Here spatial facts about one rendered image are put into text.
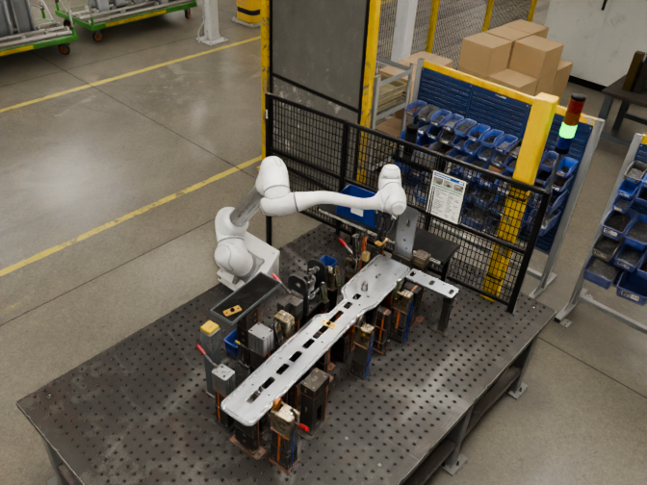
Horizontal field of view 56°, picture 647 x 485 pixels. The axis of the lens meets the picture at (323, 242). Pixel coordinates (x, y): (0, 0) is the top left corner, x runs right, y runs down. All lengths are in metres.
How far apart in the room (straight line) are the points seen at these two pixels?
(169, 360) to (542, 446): 2.30
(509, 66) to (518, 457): 4.61
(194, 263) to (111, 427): 2.22
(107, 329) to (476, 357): 2.57
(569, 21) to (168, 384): 7.54
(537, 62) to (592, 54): 2.21
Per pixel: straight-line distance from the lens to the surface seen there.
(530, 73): 7.25
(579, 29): 9.32
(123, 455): 3.06
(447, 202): 3.61
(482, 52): 7.03
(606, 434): 4.39
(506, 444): 4.09
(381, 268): 3.46
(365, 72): 4.92
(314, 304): 3.25
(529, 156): 3.35
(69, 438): 3.18
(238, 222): 3.45
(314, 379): 2.81
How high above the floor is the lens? 3.17
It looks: 37 degrees down
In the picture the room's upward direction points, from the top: 4 degrees clockwise
